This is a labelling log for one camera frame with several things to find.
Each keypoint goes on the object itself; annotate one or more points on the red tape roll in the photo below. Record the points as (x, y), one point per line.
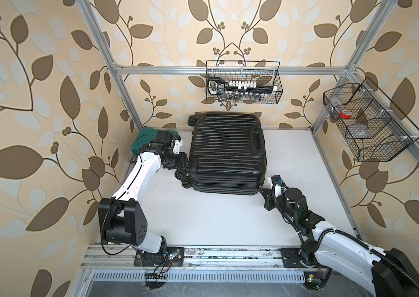
(345, 114)

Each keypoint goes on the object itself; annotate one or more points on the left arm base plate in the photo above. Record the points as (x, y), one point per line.
(175, 255)

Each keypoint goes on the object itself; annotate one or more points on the black hard-shell suitcase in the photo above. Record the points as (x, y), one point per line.
(227, 154)

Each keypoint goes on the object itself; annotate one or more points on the black wire basket wall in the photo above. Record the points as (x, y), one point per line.
(391, 130)
(262, 72)

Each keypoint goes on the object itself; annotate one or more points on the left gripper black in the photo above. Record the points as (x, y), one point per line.
(182, 164)

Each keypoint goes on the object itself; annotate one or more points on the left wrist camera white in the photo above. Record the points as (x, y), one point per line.
(176, 146)

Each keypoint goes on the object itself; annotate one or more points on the black wire basket back wall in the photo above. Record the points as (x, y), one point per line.
(262, 72)

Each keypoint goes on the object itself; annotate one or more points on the black socket tool set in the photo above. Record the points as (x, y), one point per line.
(220, 86)

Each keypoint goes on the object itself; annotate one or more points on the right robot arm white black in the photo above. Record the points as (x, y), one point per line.
(383, 273)

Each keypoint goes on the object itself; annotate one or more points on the green plastic tool case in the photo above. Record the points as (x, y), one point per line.
(149, 134)

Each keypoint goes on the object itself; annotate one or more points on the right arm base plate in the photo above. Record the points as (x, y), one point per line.
(299, 258)

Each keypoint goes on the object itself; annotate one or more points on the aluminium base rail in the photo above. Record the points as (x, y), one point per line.
(231, 258)

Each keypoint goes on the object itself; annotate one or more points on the clear plastic bag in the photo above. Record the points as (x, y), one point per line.
(358, 131)

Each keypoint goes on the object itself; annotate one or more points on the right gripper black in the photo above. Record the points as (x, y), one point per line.
(267, 193)

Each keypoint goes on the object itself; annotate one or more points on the black wire basket right wall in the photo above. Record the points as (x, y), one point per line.
(391, 130)

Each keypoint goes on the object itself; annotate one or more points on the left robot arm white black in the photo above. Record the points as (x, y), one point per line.
(121, 218)

